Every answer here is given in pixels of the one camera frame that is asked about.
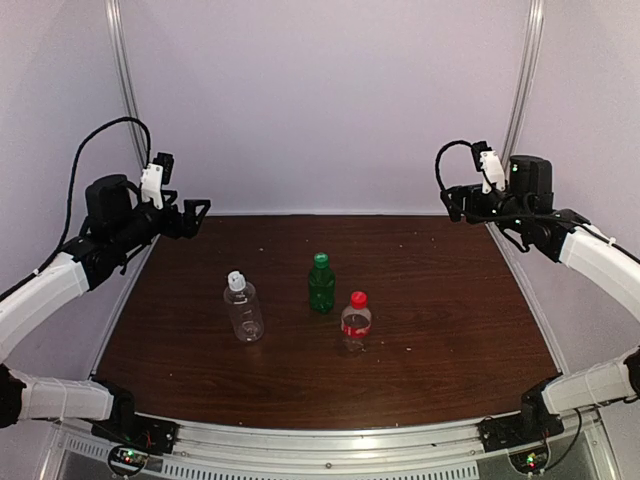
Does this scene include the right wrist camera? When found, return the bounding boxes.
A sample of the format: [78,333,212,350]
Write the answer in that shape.
[471,141,506,194]

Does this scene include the green plastic bottle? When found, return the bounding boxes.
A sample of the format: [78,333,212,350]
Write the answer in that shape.
[308,252,336,314]

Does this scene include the left black braided cable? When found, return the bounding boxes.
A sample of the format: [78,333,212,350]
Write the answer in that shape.
[49,116,153,261]

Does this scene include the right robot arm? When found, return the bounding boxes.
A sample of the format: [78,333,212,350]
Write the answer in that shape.
[440,151,639,442]

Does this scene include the right aluminium frame post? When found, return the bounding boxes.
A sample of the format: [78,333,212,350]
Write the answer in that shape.
[502,0,545,169]

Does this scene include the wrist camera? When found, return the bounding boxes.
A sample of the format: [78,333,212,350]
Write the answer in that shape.
[471,141,506,194]
[139,152,174,210]

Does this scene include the red bottle cap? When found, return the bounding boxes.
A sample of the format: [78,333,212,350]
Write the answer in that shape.
[350,291,368,309]

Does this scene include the aluminium frame post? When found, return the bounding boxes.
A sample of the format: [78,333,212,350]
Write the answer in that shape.
[104,0,147,167]
[502,0,545,169]

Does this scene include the clear bottle white cap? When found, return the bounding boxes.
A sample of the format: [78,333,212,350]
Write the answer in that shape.
[223,270,264,343]

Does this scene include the red label cola bottle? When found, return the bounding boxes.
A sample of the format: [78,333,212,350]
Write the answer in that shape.
[340,306,372,353]

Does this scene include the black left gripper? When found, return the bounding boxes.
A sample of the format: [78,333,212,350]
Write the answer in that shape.
[111,189,209,252]

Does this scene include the right circuit board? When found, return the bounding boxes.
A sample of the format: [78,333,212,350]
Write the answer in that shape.
[509,450,549,475]

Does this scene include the circuit board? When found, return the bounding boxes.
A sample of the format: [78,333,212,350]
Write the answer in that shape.
[509,450,549,475]
[107,445,149,476]

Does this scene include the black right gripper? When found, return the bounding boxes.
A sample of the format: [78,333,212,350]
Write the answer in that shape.
[441,183,530,233]

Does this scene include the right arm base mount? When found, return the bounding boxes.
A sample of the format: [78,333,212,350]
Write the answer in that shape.
[477,413,564,453]

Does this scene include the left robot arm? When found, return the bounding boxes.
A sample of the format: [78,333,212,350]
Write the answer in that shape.
[1,165,211,444]

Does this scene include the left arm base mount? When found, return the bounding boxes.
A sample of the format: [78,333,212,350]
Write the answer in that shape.
[89,415,179,455]

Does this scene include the left circuit board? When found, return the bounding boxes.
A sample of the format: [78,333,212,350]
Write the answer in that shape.
[107,445,149,476]

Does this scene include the right black braided cable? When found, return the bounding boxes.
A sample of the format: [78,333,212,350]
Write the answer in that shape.
[433,140,566,224]

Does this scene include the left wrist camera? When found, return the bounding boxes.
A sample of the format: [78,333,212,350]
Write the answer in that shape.
[139,152,174,210]

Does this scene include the front aluminium rail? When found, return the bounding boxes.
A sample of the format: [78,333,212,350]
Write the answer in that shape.
[49,417,609,480]

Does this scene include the black braided cable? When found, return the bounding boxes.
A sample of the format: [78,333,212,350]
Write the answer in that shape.
[433,140,566,224]
[49,116,153,261]

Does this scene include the left aluminium frame post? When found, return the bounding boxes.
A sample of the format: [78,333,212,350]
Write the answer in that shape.
[104,0,147,167]

